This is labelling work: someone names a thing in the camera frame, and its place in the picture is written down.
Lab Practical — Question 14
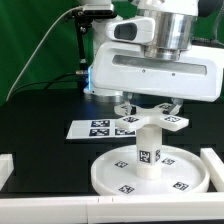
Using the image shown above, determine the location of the white left border rail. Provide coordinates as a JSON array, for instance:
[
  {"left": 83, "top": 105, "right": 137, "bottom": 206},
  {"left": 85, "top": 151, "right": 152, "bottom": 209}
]
[{"left": 0, "top": 154, "right": 14, "bottom": 191}]

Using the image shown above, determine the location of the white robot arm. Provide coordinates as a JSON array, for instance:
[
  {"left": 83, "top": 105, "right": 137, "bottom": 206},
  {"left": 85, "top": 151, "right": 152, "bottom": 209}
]
[{"left": 85, "top": 0, "right": 224, "bottom": 105}]

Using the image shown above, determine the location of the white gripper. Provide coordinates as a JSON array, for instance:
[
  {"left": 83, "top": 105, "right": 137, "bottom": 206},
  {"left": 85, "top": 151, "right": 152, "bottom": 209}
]
[{"left": 91, "top": 42, "right": 224, "bottom": 114}]

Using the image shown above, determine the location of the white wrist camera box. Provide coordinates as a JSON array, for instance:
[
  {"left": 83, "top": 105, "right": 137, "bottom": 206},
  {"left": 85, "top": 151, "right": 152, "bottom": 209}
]
[{"left": 105, "top": 17, "right": 156, "bottom": 45}]

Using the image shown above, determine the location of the white camera cable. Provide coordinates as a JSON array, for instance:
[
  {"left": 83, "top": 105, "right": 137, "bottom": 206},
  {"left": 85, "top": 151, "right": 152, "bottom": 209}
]
[{"left": 5, "top": 5, "right": 84, "bottom": 101}]

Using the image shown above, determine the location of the white right border rail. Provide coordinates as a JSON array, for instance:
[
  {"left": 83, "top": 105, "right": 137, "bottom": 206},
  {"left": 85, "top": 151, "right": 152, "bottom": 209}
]
[{"left": 200, "top": 148, "right": 224, "bottom": 192}]

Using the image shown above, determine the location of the white round table top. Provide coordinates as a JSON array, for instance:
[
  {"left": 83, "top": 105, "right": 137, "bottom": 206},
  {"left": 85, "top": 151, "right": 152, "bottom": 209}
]
[{"left": 91, "top": 145, "right": 210, "bottom": 196}]

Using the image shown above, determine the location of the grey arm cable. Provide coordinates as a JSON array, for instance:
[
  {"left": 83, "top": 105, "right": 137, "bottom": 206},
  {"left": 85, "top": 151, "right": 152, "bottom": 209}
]
[{"left": 193, "top": 6, "right": 224, "bottom": 49}]

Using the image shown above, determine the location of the white front border rail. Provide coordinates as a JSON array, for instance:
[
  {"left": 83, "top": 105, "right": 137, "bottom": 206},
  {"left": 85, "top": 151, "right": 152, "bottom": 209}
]
[{"left": 0, "top": 192, "right": 224, "bottom": 224}]

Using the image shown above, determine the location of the white fiducial marker sheet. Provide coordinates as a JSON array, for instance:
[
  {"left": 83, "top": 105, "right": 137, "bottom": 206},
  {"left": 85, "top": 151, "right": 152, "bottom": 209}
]
[{"left": 66, "top": 119, "right": 136, "bottom": 140}]

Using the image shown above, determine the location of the white border rail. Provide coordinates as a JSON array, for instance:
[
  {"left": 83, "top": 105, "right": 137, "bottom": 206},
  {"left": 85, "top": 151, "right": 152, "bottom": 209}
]
[
  {"left": 200, "top": 148, "right": 224, "bottom": 192},
  {"left": 0, "top": 154, "right": 14, "bottom": 191},
  {"left": 0, "top": 192, "right": 224, "bottom": 224}
]

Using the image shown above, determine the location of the white cross-shaped table base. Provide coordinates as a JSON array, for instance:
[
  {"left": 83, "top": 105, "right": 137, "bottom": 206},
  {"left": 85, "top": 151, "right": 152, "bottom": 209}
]
[{"left": 114, "top": 103, "right": 189, "bottom": 131}]

